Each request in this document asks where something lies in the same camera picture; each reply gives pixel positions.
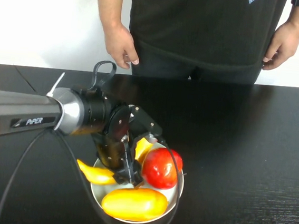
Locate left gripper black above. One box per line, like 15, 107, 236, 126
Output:
86, 127, 149, 188

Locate yellow banana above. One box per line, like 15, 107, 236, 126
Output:
74, 131, 155, 190

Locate person's right forearm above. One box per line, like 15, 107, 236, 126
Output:
89, 0, 125, 30

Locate person's dark trousers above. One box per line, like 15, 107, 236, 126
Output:
130, 42, 264, 87

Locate person's black shirt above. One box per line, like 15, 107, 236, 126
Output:
123, 0, 299, 80

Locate person's right hand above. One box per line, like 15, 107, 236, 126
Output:
100, 22, 143, 71

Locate person's left hand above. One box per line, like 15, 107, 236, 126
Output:
261, 19, 299, 74

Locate yellow-orange mango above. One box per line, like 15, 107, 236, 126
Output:
100, 184, 170, 224

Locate red apple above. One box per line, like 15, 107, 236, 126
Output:
140, 145, 186, 192

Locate white round bowl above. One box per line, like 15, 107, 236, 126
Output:
87, 135, 189, 224

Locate white zip tie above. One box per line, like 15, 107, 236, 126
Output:
45, 71, 66, 99

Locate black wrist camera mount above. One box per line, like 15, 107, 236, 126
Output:
124, 104, 166, 147

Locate black looped flat cable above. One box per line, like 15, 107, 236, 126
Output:
90, 59, 118, 94

